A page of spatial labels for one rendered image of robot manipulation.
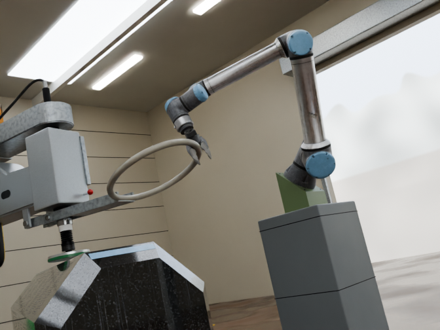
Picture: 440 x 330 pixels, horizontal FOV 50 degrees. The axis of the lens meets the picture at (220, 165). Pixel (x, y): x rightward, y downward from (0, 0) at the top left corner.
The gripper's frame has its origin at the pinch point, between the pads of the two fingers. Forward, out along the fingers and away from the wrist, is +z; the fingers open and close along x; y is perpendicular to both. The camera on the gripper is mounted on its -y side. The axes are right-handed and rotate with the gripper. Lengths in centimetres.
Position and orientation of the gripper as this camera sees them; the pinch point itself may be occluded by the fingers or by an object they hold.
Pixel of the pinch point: (203, 159)
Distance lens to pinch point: 223.1
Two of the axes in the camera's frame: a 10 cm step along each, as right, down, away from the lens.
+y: 0.8, 3.5, 9.3
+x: -8.8, 4.7, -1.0
